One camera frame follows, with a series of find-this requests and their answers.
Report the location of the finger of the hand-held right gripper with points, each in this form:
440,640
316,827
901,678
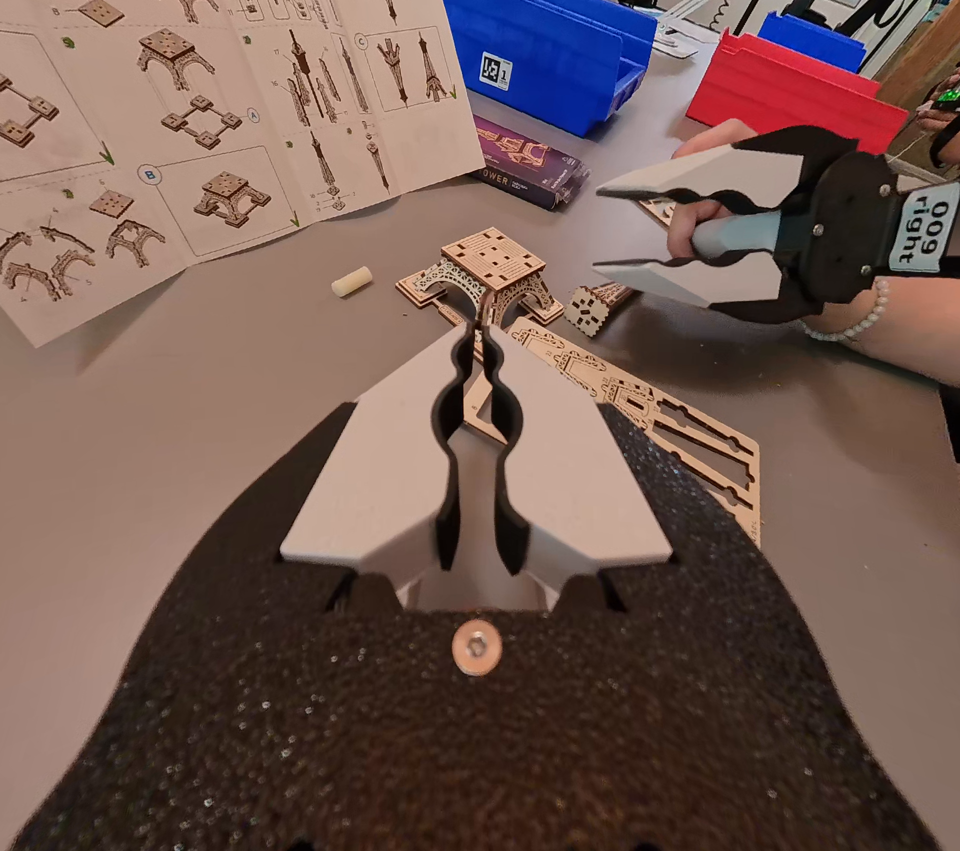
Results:
712,281
720,176

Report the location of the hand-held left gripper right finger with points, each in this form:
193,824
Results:
585,491

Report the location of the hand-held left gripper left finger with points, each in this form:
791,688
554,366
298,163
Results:
375,483

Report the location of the wooden puzzle sheet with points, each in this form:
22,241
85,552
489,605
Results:
645,408

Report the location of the small wooden puzzle piece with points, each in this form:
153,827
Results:
487,307

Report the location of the person's right forearm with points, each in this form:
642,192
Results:
900,348

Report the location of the person's right hand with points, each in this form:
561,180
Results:
690,225

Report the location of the wooden puzzle fragment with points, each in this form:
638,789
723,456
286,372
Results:
658,212

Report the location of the red plastic bin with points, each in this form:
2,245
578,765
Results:
787,93

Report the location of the wooden tower middle section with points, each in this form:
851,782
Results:
592,311

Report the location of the plain blue plastic bin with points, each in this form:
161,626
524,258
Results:
810,41

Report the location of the purple puzzle box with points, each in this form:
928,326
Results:
532,161

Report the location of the small white wax cylinder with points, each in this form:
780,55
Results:
352,282

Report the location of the wooden tower base model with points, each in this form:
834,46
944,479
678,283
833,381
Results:
495,262

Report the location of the blue bin with square tag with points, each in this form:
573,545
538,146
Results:
540,33

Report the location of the paper instruction sheet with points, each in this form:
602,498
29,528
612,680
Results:
225,78

